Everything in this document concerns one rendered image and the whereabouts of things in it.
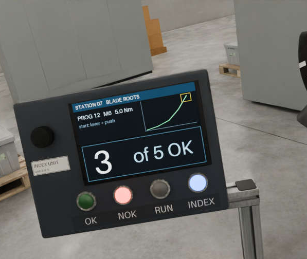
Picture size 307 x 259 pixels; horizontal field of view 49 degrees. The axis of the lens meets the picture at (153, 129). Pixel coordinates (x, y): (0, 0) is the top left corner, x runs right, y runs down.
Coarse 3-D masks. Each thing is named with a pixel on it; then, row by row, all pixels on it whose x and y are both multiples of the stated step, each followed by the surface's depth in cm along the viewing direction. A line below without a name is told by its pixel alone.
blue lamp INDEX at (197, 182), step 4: (192, 176) 44; (196, 176) 44; (200, 176) 44; (204, 176) 44; (188, 180) 44; (192, 180) 44; (196, 180) 43; (200, 180) 43; (204, 180) 44; (188, 184) 44; (192, 184) 44; (196, 184) 43; (200, 184) 43; (204, 184) 44; (192, 188) 44; (196, 188) 44; (200, 188) 44; (204, 188) 44; (196, 192) 44
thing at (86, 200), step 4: (84, 192) 45; (88, 192) 45; (80, 196) 45; (84, 196) 44; (88, 196) 44; (92, 196) 45; (80, 200) 44; (84, 200) 44; (88, 200) 44; (92, 200) 44; (96, 200) 45; (80, 204) 44; (84, 204) 44; (88, 204) 44; (92, 204) 45; (80, 208) 45; (84, 208) 45; (88, 208) 45; (92, 208) 45
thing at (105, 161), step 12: (96, 144) 44; (108, 144) 44; (84, 156) 44; (96, 156) 44; (108, 156) 44; (120, 156) 44; (96, 168) 44; (108, 168) 44; (120, 168) 44; (96, 180) 45
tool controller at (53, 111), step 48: (96, 96) 44; (144, 96) 43; (192, 96) 43; (48, 144) 43; (144, 144) 44; (192, 144) 44; (48, 192) 45; (96, 192) 45; (144, 192) 45; (192, 192) 44
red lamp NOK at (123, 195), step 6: (120, 186) 44; (126, 186) 44; (114, 192) 45; (120, 192) 44; (126, 192) 44; (132, 192) 45; (114, 198) 45; (120, 198) 44; (126, 198) 44; (132, 198) 45; (120, 204) 45; (126, 204) 45
